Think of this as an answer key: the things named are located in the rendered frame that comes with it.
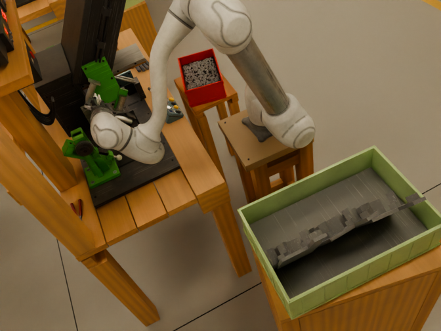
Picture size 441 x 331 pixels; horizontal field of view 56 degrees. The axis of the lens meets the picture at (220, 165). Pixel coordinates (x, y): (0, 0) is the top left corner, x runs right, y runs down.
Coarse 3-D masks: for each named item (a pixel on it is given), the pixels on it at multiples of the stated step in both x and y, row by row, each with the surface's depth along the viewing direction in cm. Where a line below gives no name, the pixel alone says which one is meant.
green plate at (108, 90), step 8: (104, 56) 190; (88, 64) 189; (96, 64) 190; (104, 64) 191; (88, 72) 190; (96, 72) 191; (104, 72) 193; (96, 80) 193; (104, 80) 194; (112, 80) 196; (96, 88) 195; (104, 88) 196; (112, 88) 197; (104, 96) 198; (112, 96) 199
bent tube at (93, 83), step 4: (88, 80) 189; (92, 80) 191; (92, 84) 190; (96, 84) 190; (92, 88) 191; (88, 92) 191; (92, 92) 192; (88, 96) 192; (92, 96) 193; (116, 116) 201; (120, 116) 202; (124, 116) 204; (120, 120) 203; (124, 120) 203; (128, 120) 204; (132, 120) 205
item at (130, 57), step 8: (128, 48) 216; (136, 48) 215; (120, 56) 213; (128, 56) 211; (136, 56) 210; (120, 64) 208; (128, 64) 207; (136, 64) 209; (112, 72) 206; (120, 72) 208
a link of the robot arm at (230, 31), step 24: (192, 0) 125; (216, 0) 118; (216, 24) 117; (240, 24) 118; (216, 48) 131; (240, 48) 128; (240, 72) 141; (264, 72) 142; (264, 96) 150; (288, 96) 162; (264, 120) 165; (288, 120) 159; (312, 120) 166; (288, 144) 166
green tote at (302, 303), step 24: (336, 168) 166; (360, 168) 173; (384, 168) 166; (288, 192) 165; (312, 192) 172; (408, 192) 156; (240, 216) 159; (264, 216) 170; (432, 216) 147; (408, 240) 140; (432, 240) 146; (264, 264) 154; (360, 264) 138; (384, 264) 145; (312, 288) 136; (336, 288) 143; (288, 312) 147
